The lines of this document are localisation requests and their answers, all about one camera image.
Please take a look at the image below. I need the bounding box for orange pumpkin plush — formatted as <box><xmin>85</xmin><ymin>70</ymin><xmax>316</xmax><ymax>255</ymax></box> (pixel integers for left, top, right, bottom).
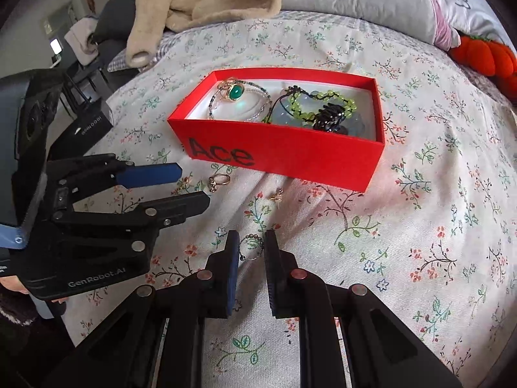
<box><xmin>448</xmin><ymin>35</ymin><xmax>516</xmax><ymax>104</ymax></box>

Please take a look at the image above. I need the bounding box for person's left hand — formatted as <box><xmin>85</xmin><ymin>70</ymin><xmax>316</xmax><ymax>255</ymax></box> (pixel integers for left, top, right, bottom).
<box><xmin>0</xmin><ymin>275</ymin><xmax>70</xmax><ymax>306</ymax></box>

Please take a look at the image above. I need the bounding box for rings and chain cluster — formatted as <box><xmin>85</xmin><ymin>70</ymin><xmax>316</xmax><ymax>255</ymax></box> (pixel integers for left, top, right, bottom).
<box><xmin>207</xmin><ymin>76</ymin><xmax>274</xmax><ymax>122</ymax></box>

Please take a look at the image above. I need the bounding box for silver beaded ring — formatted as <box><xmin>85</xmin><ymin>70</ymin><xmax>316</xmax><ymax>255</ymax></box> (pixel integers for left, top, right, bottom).
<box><xmin>237</xmin><ymin>233</ymin><xmax>266</xmax><ymax>262</ymax></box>

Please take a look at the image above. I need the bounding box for gold flower earring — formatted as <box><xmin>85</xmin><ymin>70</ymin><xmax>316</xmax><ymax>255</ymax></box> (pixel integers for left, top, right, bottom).
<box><xmin>268</xmin><ymin>188</ymin><xmax>284</xmax><ymax>205</ymax></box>

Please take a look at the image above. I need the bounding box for black hair claw clip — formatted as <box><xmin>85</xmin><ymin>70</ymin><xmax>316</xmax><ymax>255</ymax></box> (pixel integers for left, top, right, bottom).
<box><xmin>312</xmin><ymin>103</ymin><xmax>348</xmax><ymax>135</ymax></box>

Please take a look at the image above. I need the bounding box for floral white bed sheet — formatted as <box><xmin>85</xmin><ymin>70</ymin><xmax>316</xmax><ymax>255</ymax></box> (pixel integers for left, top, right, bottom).
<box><xmin>64</xmin><ymin>11</ymin><xmax>516</xmax><ymax>387</ymax></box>

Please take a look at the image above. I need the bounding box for clear crystal bead bracelet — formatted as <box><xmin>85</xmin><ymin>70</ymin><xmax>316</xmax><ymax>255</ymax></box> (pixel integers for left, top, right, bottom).
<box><xmin>207</xmin><ymin>82</ymin><xmax>274</xmax><ymax>123</ymax></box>

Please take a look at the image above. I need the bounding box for pink striped pillow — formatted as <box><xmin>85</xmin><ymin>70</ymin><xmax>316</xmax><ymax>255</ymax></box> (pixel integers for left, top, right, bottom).
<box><xmin>430</xmin><ymin>0</ymin><xmax>461</xmax><ymax>52</ymax></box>

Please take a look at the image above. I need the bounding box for gold green stone ring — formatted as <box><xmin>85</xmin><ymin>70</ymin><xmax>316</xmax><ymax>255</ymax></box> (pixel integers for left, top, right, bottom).
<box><xmin>216</xmin><ymin>77</ymin><xmax>247</xmax><ymax>103</ymax></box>

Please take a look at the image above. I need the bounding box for dark flower ring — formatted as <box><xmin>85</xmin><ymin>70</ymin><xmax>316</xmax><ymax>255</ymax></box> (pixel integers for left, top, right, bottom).
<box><xmin>207</xmin><ymin>172</ymin><xmax>232</xmax><ymax>194</ymax></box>

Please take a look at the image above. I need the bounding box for light blue bead bracelet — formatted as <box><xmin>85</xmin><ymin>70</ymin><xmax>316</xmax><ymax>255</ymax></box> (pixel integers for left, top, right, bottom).
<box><xmin>274</xmin><ymin>88</ymin><xmax>371</xmax><ymax>139</ymax></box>

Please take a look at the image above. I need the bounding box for green bead black cord bracelet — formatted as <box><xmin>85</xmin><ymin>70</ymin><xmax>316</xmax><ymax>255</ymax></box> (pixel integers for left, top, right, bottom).
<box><xmin>264</xmin><ymin>84</ymin><xmax>359</xmax><ymax>124</ymax></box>

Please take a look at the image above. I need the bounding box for black box on nightstand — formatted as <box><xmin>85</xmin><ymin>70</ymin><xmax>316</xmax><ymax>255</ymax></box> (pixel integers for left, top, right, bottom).
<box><xmin>47</xmin><ymin>99</ymin><xmax>113</xmax><ymax>160</ymax></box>

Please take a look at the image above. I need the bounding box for red Ace cardboard box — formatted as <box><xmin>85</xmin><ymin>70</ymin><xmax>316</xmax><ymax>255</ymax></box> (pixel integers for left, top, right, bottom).
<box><xmin>167</xmin><ymin>67</ymin><xmax>385</xmax><ymax>192</ymax></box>

